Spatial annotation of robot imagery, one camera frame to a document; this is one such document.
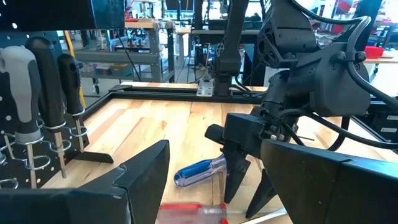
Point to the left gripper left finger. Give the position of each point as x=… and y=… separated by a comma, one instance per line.
x=93, y=205

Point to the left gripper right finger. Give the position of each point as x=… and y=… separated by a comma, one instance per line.
x=326, y=193

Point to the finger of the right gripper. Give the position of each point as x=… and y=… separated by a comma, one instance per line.
x=234, y=171
x=262, y=196

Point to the small red clear screwdriver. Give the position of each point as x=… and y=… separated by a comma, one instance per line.
x=186, y=213

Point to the short black screwdriver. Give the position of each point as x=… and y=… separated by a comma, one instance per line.
x=71, y=84

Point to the long black screwdriver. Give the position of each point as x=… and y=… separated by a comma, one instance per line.
x=46, y=77

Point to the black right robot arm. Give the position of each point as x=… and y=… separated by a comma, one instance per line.
x=286, y=31

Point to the black metal pegboard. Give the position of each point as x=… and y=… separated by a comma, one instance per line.
x=6, y=124

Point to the grey metal workbench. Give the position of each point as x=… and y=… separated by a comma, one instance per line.
x=118, y=56

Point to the red plastic bin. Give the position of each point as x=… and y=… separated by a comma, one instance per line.
x=373, y=52

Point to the black aluminium table frame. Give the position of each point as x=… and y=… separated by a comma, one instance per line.
x=155, y=93

